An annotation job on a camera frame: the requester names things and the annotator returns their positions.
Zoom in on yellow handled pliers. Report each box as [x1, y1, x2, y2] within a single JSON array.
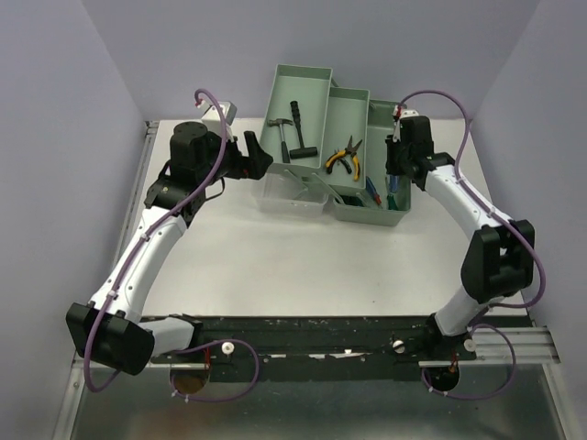
[[325, 136, 363, 182]]

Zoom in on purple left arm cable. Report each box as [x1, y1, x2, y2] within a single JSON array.
[[84, 89, 261, 404]]

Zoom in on green plastic tool box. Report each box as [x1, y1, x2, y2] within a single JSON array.
[[259, 64, 411, 226]]

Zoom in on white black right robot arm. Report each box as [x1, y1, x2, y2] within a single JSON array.
[[386, 115, 535, 359]]

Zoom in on aluminium extrusion frame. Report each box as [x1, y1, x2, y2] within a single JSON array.
[[472, 327, 560, 366]]

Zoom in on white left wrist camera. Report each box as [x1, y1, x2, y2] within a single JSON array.
[[201, 101, 237, 132]]

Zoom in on black T-handle wrench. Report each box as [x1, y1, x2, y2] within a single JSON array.
[[290, 101, 318, 160]]

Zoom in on black mounting base rail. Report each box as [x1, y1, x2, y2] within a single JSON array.
[[150, 313, 536, 384]]

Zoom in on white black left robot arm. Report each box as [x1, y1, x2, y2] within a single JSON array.
[[66, 121, 272, 375]]

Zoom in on blue handled screwdriver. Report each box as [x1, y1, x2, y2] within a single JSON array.
[[366, 176, 382, 209]]

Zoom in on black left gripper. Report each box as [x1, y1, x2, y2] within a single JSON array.
[[197, 127, 273, 186]]

